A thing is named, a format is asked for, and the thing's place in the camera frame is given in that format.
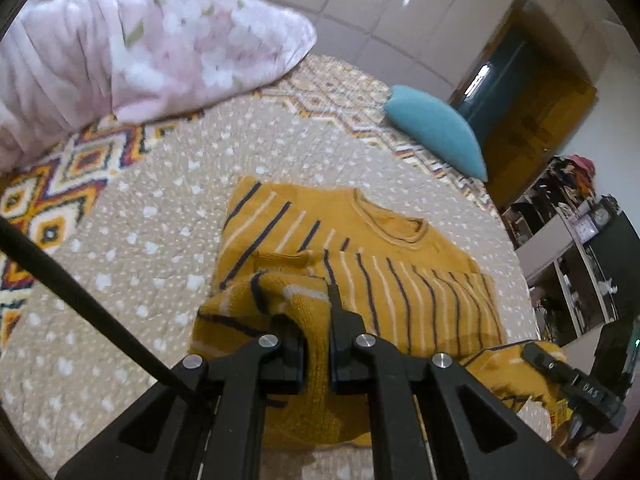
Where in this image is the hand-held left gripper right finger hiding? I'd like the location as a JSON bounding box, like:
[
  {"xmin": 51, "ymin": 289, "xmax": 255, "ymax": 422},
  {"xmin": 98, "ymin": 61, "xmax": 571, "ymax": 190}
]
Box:
[{"xmin": 326, "ymin": 284, "xmax": 579, "ymax": 480}]

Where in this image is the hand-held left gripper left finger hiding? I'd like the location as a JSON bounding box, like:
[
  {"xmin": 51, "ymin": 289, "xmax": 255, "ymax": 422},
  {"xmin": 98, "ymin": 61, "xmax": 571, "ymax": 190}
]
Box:
[{"xmin": 55, "ymin": 314, "xmax": 307, "ymax": 480}]

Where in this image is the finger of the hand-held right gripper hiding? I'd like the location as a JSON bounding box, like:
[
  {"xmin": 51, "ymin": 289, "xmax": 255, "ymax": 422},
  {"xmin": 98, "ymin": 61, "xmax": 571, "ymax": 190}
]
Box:
[{"xmin": 522, "ymin": 341, "xmax": 576, "ymax": 386}]

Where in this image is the yellow striped knit sweater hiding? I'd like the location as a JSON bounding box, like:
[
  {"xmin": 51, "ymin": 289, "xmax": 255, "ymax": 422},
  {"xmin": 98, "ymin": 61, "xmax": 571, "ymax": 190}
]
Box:
[{"xmin": 189, "ymin": 176, "xmax": 568, "ymax": 448}]

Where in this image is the pile of clothes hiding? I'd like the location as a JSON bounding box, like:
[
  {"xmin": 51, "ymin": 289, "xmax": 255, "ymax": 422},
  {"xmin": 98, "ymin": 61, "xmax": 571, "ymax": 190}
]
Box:
[{"xmin": 545, "ymin": 154, "xmax": 599, "ymax": 197}]

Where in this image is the white shelf unit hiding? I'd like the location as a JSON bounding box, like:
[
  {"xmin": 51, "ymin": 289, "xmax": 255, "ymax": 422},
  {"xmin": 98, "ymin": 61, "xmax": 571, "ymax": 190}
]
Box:
[{"xmin": 505, "ymin": 204, "xmax": 640, "ymax": 347}]

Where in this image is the black television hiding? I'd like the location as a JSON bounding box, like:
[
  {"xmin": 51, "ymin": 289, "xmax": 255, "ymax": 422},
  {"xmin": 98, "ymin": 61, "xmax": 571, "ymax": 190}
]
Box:
[{"xmin": 597, "ymin": 210, "xmax": 640, "ymax": 322}]

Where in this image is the pink square clock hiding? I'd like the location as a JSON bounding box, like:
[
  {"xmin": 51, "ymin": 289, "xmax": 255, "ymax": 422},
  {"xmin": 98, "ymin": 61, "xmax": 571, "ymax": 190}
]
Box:
[{"xmin": 574, "ymin": 215, "xmax": 599, "ymax": 242}]

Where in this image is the shoe rack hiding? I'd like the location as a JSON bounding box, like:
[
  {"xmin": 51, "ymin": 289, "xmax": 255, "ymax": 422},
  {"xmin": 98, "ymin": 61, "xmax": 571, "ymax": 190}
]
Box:
[{"xmin": 504, "ymin": 160, "xmax": 567, "ymax": 247}]

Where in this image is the ornate dark table clock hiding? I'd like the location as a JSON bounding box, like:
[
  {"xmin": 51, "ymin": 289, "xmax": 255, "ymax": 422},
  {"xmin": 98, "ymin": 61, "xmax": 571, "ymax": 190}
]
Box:
[{"xmin": 592, "ymin": 194, "xmax": 622, "ymax": 232}]

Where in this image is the beige quilted bedspread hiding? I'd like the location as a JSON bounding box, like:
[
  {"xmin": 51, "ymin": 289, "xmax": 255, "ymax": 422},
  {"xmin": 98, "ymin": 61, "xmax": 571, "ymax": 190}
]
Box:
[{"xmin": 0, "ymin": 55, "xmax": 551, "ymax": 480}]

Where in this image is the yellow wooden door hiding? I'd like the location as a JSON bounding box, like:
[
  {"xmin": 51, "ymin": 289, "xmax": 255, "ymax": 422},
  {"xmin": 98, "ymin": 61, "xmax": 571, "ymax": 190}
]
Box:
[{"xmin": 487, "ymin": 0, "xmax": 599, "ymax": 211}]

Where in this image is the teal pillow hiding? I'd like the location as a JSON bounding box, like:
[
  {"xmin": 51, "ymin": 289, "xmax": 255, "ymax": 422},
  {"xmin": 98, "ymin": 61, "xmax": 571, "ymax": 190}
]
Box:
[{"xmin": 382, "ymin": 85, "xmax": 488, "ymax": 182}]

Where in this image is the pink floral duvet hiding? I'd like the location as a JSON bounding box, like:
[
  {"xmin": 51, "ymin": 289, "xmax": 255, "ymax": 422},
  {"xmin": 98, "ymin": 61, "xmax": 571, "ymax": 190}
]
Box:
[{"xmin": 0, "ymin": 0, "xmax": 318, "ymax": 173}]

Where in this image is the white wardrobe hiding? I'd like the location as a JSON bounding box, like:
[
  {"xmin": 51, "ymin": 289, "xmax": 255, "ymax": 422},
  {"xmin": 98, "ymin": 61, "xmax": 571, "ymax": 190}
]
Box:
[{"xmin": 230, "ymin": 0, "xmax": 532, "ymax": 106}]

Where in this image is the black cable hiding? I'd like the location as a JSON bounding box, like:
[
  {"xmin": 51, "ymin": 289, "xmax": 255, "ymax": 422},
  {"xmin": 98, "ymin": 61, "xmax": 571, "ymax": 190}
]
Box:
[{"xmin": 0, "ymin": 216, "xmax": 202, "ymax": 404}]

